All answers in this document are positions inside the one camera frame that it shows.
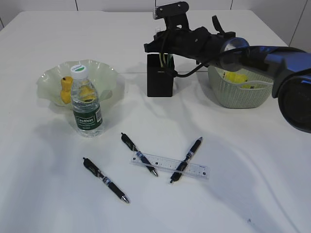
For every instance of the clear plastic water bottle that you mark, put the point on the clear plastic water bottle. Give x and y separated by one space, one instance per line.
85 103

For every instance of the green ruffled glass plate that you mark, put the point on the green ruffled glass plate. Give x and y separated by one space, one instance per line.
102 76

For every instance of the black pen left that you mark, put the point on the black pen left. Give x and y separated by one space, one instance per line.
89 165

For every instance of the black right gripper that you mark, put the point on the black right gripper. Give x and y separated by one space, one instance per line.
198 44

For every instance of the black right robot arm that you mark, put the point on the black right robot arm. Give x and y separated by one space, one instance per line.
289 68

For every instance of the yellow pear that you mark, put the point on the yellow pear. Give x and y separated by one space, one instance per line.
65 94

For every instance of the clear plastic ruler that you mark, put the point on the clear plastic ruler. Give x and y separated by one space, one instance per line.
170 165

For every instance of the black pen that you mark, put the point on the black pen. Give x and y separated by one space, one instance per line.
89 165
130 144
181 167

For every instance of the green plastic woven basket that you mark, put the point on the green plastic woven basket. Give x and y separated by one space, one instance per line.
230 95

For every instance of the yellow utility knife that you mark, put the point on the yellow utility knife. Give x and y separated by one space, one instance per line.
163 57

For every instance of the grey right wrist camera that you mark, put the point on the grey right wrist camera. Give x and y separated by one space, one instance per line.
174 15

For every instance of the black pen right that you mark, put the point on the black pen right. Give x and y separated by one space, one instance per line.
181 167

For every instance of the yellow waste paper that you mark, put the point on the yellow waste paper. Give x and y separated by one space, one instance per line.
237 78

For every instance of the teal utility knife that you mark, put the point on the teal utility knife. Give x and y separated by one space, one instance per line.
169 61

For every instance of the black square pen holder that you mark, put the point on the black square pen holder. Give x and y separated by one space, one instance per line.
159 83

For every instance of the black pen middle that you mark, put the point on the black pen middle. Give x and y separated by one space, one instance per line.
130 144

